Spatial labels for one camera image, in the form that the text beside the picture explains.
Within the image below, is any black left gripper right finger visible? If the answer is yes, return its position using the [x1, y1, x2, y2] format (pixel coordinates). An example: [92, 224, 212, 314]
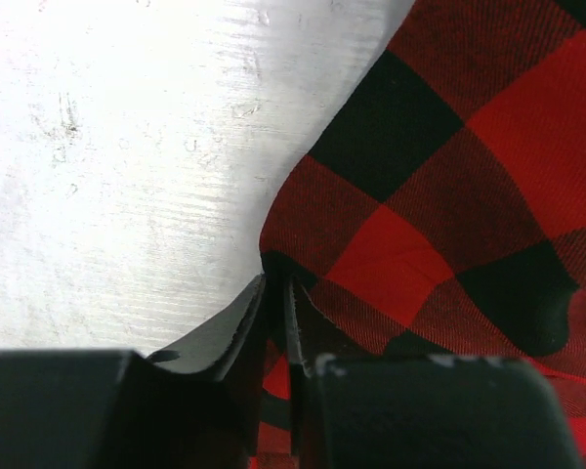
[284, 277, 320, 457]

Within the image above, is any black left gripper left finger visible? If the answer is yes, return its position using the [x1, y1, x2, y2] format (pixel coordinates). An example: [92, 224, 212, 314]
[144, 275, 267, 457]

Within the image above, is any red black plaid shirt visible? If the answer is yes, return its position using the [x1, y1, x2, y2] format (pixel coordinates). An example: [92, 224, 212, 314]
[259, 1, 586, 466]

